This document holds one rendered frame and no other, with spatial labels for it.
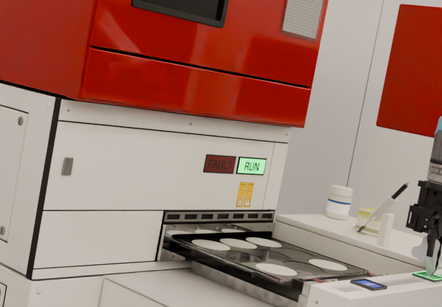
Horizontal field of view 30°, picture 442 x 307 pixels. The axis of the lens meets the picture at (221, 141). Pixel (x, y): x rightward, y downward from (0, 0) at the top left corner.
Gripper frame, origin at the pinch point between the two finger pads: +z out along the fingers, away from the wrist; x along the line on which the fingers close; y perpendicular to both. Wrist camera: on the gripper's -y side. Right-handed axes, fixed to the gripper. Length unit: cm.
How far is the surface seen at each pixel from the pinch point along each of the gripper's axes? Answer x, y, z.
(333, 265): -5.6, 29.9, 7.7
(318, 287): 40.0, 3.7, 1.9
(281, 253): 0.6, 42.3, 7.6
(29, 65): 66, 73, -30
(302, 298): 22.5, 18.4, 10.4
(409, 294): 17.0, -3.9, 2.9
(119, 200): 45, 59, -2
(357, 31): -262, 206, -78
